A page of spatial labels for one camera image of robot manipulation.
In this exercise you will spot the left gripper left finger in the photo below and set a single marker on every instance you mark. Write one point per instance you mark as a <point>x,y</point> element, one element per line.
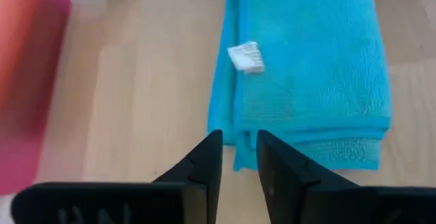
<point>136,203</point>

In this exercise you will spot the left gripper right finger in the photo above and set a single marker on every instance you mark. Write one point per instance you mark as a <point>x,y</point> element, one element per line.
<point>323,203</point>

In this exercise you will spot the teal microfiber towel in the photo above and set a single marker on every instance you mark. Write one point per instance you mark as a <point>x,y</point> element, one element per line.
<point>306,81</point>

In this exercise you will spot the red plastic bin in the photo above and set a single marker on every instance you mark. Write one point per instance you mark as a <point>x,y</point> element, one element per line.
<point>27,81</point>

